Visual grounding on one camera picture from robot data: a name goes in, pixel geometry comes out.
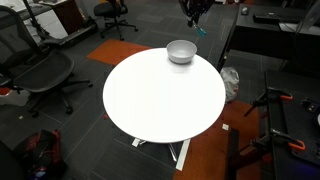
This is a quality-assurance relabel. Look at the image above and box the white counter cabinet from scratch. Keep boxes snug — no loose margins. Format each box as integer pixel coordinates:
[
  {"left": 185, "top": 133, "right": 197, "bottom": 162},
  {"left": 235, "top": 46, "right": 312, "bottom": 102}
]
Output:
[{"left": 18, "top": 8, "right": 69, "bottom": 40}]

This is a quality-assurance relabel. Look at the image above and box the white flat floor object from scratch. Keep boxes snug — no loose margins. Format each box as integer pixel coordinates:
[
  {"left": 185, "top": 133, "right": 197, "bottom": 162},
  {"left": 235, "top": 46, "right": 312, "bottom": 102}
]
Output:
[{"left": 0, "top": 87, "right": 32, "bottom": 108}]

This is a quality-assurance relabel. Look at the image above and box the teal capped marker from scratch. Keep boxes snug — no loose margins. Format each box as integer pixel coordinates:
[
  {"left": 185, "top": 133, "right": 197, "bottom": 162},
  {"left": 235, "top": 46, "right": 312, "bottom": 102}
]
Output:
[{"left": 193, "top": 21, "right": 208, "bottom": 38}]

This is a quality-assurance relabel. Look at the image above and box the black clamp orange handle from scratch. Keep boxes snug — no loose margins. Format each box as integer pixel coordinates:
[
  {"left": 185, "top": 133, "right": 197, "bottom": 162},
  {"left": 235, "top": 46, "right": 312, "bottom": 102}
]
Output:
[
  {"left": 243, "top": 86, "right": 294, "bottom": 118},
  {"left": 249, "top": 128, "right": 307, "bottom": 156}
]

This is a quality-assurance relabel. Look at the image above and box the dark office desk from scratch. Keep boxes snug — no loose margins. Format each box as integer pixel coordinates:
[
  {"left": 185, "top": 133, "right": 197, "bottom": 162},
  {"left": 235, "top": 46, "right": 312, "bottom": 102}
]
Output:
[{"left": 216, "top": 2, "right": 320, "bottom": 76}]

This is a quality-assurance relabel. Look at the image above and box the dark brown cabinet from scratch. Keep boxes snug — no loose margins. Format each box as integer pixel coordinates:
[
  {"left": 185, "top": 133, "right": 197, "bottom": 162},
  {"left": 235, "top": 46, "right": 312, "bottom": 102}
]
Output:
[{"left": 51, "top": 0, "right": 86, "bottom": 35}]

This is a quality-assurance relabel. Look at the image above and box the grey round bowl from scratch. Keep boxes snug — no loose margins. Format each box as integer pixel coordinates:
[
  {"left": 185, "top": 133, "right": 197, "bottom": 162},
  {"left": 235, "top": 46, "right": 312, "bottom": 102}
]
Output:
[{"left": 166, "top": 39, "right": 198, "bottom": 65}]

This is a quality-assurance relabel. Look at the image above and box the black computer keyboard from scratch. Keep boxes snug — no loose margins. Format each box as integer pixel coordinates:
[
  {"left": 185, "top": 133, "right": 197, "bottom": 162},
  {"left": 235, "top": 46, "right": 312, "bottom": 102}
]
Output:
[{"left": 252, "top": 12, "right": 283, "bottom": 25}]

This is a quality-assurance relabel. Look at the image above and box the grey computer monitor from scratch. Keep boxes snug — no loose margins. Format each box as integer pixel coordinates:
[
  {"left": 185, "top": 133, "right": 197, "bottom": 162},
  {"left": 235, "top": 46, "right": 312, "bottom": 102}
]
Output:
[{"left": 279, "top": 0, "right": 320, "bottom": 35}]

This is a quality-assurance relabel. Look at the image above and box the black mesh office chair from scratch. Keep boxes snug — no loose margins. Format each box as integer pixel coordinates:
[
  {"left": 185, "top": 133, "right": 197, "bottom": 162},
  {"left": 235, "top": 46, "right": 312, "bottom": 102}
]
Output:
[
  {"left": 0, "top": 4, "right": 94, "bottom": 118},
  {"left": 93, "top": 0, "right": 139, "bottom": 42}
]

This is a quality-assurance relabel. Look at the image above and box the white table base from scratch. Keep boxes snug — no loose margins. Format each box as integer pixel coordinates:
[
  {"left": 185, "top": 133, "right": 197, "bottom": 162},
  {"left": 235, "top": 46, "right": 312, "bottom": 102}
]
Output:
[{"left": 130, "top": 137, "right": 192, "bottom": 172}]

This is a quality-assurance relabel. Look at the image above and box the black vertical post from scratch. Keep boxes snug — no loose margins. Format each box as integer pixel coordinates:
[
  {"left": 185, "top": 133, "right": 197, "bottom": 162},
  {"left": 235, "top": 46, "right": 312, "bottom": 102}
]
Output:
[{"left": 225, "top": 128, "right": 241, "bottom": 180}]

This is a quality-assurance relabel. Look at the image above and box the red and black bag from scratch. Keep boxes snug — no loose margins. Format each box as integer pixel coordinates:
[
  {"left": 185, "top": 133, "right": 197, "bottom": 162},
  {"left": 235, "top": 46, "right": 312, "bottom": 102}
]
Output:
[{"left": 13, "top": 128, "right": 69, "bottom": 180}]

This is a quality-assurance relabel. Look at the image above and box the black robot table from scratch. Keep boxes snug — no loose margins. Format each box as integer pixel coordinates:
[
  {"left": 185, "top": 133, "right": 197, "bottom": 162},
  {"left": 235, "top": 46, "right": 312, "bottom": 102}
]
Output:
[{"left": 264, "top": 69, "right": 320, "bottom": 180}]

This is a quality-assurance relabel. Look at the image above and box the black electric scooter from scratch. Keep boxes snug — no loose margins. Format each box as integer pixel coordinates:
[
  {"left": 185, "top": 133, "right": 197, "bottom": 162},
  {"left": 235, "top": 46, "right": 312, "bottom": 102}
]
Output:
[{"left": 22, "top": 0, "right": 100, "bottom": 48}]

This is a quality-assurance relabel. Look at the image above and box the grey computer mouse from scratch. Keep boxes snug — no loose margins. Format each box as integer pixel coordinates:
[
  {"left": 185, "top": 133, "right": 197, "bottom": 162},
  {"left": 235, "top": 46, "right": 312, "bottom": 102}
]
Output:
[{"left": 240, "top": 5, "right": 251, "bottom": 16}]

